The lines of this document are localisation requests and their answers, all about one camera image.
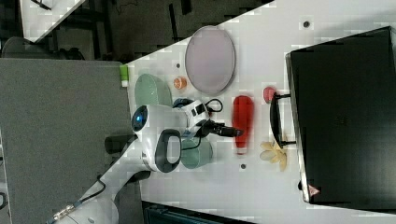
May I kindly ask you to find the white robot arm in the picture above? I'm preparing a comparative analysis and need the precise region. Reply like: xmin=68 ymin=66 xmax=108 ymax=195
xmin=45 ymin=99 xmax=244 ymax=224

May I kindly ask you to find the yellow plush banana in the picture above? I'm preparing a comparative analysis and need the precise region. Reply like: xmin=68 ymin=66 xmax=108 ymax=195
xmin=260 ymin=141 xmax=288 ymax=172

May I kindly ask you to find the grey round plate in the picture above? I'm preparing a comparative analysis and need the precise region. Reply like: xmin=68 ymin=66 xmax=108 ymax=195
xmin=185 ymin=26 xmax=235 ymax=95

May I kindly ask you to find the red plush strawberry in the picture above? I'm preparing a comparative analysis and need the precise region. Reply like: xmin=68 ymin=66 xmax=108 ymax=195
xmin=263 ymin=86 xmax=276 ymax=104

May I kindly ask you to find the orange slice toy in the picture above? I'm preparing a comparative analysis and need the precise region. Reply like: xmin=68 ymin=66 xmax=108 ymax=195
xmin=174 ymin=77 xmax=187 ymax=90

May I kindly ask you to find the green perforated colander basket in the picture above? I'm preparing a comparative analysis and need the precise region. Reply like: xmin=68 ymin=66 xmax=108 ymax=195
xmin=134 ymin=74 xmax=173 ymax=106

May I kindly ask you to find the blue metal frame rail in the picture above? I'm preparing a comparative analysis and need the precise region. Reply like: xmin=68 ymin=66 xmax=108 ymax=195
xmin=142 ymin=201 xmax=253 ymax=224

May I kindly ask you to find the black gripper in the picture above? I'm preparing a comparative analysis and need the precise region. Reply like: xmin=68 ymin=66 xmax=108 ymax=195
xmin=199 ymin=120 xmax=244 ymax=137

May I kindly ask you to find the green white bottle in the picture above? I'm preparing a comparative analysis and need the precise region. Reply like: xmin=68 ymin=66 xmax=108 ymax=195
xmin=120 ymin=64 xmax=129 ymax=88

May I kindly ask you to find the silver toaster oven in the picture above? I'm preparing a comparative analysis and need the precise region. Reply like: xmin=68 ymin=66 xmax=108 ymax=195
xmin=285 ymin=26 xmax=396 ymax=214

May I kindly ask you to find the red plush ketchup bottle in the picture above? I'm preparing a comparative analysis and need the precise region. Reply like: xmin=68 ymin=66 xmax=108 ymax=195
xmin=232 ymin=95 xmax=254 ymax=155

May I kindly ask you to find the green mug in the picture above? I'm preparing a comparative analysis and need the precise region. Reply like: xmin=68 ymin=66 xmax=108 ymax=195
xmin=181 ymin=138 xmax=213 ymax=169

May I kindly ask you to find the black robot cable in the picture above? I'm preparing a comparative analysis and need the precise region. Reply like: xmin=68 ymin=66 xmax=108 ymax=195
xmin=46 ymin=98 xmax=224 ymax=224

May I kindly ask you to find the blue bowl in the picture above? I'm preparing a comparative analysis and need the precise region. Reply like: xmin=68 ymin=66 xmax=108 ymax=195
xmin=173 ymin=98 xmax=192 ymax=108

